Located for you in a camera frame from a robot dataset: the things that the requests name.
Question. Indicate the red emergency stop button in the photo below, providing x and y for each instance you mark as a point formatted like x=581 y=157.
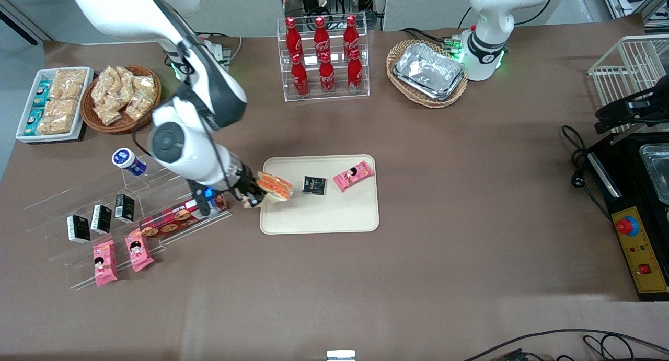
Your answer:
x=627 y=226

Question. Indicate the white rectangular snack tray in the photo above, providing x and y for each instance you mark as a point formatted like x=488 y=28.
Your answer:
x=78 y=120

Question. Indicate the clear bag of fried snacks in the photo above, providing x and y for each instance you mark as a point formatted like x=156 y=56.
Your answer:
x=125 y=86
x=103 y=86
x=108 y=114
x=141 y=97

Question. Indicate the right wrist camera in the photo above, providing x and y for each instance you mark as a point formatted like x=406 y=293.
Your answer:
x=203 y=199

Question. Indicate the small silver metal block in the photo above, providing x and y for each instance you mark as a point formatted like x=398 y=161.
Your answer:
x=341 y=356

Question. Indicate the brown wicker basket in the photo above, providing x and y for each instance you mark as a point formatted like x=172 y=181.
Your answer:
x=125 y=125

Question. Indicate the light wicker basket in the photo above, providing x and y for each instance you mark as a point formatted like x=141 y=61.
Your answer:
x=402 y=92

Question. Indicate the red cookie box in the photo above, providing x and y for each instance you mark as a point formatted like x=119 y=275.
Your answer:
x=167 y=222

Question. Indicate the pink snack packet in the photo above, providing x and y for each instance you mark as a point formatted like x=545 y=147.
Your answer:
x=139 y=250
x=353 y=176
x=104 y=263

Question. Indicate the silver foil tray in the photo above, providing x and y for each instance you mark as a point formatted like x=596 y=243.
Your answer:
x=444 y=95
x=429 y=67

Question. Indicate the clear container in machine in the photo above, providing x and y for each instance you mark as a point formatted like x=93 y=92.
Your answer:
x=657 y=173

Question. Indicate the beige plastic tray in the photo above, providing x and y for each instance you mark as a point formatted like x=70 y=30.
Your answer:
x=324 y=214

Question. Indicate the aluminium frame rack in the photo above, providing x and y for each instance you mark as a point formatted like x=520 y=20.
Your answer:
x=632 y=0

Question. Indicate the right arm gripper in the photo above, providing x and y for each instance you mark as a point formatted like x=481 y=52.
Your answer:
x=247 y=186

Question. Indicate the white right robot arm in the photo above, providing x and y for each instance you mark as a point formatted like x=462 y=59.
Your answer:
x=172 y=141

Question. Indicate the black sealing machine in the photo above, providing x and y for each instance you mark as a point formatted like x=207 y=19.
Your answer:
x=622 y=162

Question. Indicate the triangle sandwich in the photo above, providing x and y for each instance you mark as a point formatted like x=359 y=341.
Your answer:
x=276 y=187

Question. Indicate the blue lid cup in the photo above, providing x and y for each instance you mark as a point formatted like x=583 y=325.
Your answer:
x=128 y=161

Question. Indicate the clear acrylic stepped stand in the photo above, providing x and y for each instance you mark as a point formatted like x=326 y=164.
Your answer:
x=57 y=246

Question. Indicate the small black carton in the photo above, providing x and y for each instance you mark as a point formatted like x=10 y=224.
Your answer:
x=124 y=208
x=78 y=229
x=101 y=219

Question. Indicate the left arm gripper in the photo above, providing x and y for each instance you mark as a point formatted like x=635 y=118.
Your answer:
x=659 y=99

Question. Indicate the red cola bottle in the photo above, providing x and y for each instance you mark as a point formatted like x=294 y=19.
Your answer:
x=293 y=39
x=300 y=79
x=327 y=76
x=351 y=36
x=355 y=73
x=321 y=37

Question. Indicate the clear acrylic bottle rack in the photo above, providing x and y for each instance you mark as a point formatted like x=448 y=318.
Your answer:
x=324 y=97

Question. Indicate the blue snack packet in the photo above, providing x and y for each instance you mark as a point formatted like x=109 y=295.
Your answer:
x=34 y=121
x=42 y=93

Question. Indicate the black square snack packet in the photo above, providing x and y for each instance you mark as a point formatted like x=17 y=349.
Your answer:
x=314 y=185

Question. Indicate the clear bag of crackers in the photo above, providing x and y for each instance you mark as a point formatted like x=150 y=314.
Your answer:
x=58 y=115
x=69 y=84

